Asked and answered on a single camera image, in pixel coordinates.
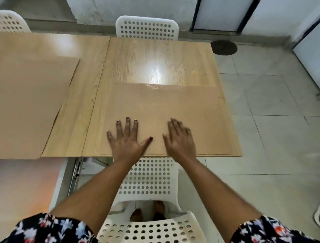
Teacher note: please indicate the person's right hand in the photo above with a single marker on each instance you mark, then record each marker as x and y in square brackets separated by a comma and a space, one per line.
[180, 145]

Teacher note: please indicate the person's left hand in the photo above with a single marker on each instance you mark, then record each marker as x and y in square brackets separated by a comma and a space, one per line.
[125, 146]

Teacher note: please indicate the person's left little finger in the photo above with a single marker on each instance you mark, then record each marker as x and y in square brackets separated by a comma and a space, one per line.
[111, 138]

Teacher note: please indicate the person's left thumb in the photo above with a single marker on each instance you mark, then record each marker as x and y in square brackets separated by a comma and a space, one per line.
[146, 143]

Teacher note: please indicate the person's left middle finger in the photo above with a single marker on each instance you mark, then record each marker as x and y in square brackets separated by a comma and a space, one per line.
[127, 129]

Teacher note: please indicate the person's right thumb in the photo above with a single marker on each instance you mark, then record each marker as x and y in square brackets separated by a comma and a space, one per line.
[167, 141]

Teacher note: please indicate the person's right forearm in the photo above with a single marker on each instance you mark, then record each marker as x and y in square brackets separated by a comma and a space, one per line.
[220, 197]

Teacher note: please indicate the person's left forearm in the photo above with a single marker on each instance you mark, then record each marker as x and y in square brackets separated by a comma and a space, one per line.
[100, 190]

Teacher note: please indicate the textured tan table mat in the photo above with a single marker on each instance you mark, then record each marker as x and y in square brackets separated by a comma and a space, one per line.
[165, 117]

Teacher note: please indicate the metal table leg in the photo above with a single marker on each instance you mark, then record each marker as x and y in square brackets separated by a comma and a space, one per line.
[74, 175]

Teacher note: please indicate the white perforated plastic chair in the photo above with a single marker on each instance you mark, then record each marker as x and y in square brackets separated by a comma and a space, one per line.
[150, 197]
[12, 22]
[147, 27]

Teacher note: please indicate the wooden table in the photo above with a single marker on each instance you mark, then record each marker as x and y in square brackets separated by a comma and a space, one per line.
[82, 87]
[162, 65]

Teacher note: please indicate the person's foot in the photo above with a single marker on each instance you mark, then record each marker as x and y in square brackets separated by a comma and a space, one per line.
[136, 215]

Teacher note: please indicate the smooth tan table mat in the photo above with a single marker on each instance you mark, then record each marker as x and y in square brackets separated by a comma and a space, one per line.
[32, 105]

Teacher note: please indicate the round dark floor drain cover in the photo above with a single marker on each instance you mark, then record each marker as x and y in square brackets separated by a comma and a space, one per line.
[224, 47]

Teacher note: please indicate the person's floral sleeve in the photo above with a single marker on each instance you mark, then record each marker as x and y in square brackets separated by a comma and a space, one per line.
[270, 230]
[45, 229]

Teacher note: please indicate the black framed white panel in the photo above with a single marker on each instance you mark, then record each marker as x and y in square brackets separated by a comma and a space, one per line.
[220, 15]
[308, 50]

